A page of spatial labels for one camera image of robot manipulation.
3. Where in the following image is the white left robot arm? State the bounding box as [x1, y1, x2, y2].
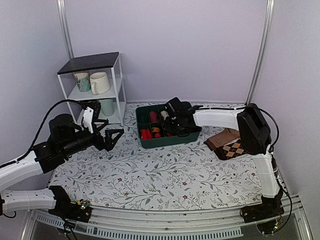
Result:
[0, 104, 124, 220]

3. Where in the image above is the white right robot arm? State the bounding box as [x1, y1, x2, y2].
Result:
[164, 97, 283, 218]

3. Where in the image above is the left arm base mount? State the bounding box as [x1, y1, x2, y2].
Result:
[48, 185, 92, 223]

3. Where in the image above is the white rolled sock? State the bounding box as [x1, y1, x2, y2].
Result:
[160, 110, 169, 121]

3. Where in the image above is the floral teal mug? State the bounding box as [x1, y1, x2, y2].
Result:
[73, 71, 91, 93]

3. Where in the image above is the left aluminium corner post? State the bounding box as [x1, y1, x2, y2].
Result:
[56, 0, 74, 59]

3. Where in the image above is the black mug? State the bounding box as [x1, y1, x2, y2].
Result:
[80, 100, 97, 109]

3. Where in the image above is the red sock pair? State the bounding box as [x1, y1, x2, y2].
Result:
[149, 111, 160, 123]

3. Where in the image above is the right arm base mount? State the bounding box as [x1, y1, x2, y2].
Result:
[239, 195, 293, 236]

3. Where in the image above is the floral patterned table mat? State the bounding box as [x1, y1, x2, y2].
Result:
[49, 103, 263, 211]

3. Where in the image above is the mint green mug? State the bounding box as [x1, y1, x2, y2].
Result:
[99, 98, 114, 117]

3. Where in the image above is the tan brown sock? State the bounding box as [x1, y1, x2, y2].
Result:
[204, 128, 240, 151]

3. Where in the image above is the white shelf with black top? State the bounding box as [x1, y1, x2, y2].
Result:
[57, 52, 127, 126]

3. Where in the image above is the aluminium corner post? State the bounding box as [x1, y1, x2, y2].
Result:
[245, 0, 275, 105]
[56, 0, 74, 59]

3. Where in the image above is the dark red rolled sock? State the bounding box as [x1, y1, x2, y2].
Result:
[137, 113, 150, 124]

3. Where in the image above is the orange red rolled sock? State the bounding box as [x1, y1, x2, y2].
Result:
[151, 127, 162, 138]

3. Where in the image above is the right aluminium corner post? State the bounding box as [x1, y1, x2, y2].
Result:
[245, 0, 275, 105]

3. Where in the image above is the brown argyle sock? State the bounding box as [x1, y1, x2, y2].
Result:
[213, 139, 248, 161]

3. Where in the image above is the green divided storage box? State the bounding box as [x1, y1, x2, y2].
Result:
[135, 104, 202, 149]

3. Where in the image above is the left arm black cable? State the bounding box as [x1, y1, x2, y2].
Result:
[0, 99, 91, 170]

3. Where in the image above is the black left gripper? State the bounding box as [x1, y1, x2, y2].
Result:
[61, 119, 124, 157]

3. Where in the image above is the red rolled sock front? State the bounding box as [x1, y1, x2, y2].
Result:
[140, 128, 153, 140]

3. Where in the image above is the cream white mug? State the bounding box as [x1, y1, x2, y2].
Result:
[89, 72, 110, 95]

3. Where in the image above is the aluminium front rail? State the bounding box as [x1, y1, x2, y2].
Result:
[22, 194, 316, 240]

